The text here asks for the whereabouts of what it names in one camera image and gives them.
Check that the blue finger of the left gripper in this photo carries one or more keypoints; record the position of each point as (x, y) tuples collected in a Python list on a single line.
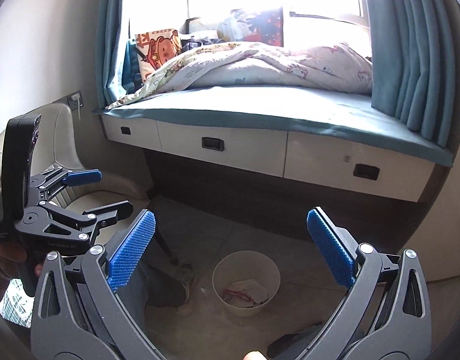
[(106, 215), (83, 177)]

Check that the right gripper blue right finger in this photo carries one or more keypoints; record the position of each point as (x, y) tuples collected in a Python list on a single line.
[(339, 259)]

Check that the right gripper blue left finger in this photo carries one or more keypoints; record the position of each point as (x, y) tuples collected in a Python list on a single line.
[(127, 255)]

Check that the white foam sheet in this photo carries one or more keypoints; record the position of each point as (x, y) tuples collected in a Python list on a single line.
[(247, 293)]

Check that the white round trash bin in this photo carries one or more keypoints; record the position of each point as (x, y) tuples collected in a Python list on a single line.
[(244, 265)]

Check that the person's left hand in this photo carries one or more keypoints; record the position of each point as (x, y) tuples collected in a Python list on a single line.
[(10, 255)]

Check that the person's right hand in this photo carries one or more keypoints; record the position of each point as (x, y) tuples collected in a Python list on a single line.
[(254, 355)]

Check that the beige leather chair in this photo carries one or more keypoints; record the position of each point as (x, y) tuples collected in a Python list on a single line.
[(65, 168)]

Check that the grey sneaker left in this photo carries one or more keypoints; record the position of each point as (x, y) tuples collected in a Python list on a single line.
[(182, 285)]

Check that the left white drawer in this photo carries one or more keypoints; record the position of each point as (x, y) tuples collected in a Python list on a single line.
[(137, 132)]

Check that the white drawer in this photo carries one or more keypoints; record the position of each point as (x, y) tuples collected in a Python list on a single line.
[(256, 150), (348, 165), (137, 132)]

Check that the right white drawer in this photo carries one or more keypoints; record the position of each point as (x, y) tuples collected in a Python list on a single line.
[(348, 165)]

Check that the teal curtain left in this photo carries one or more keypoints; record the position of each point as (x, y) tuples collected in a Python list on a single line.
[(117, 69)]

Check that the teal curtain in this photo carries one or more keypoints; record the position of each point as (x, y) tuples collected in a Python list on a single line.
[(414, 64), (117, 69)]

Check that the middle white drawer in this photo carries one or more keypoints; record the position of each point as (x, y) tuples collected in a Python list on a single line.
[(256, 150)]

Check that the teal mattress sheet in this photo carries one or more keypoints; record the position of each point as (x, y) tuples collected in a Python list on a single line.
[(291, 109)]

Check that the yellow cartoon bear pillow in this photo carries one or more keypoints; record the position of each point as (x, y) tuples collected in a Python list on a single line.
[(155, 48)]

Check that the dark clothing pile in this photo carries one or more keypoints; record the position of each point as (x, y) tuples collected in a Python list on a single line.
[(192, 42)]

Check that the pink cartoon quilt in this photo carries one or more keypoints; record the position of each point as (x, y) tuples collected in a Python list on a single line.
[(336, 67)]

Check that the starry blue red pillow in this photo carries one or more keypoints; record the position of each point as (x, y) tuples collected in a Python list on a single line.
[(264, 26)]

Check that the teal curtain right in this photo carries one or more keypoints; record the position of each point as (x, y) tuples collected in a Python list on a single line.
[(414, 64)]

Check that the wall power socket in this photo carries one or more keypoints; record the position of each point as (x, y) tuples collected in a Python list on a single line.
[(75, 101)]

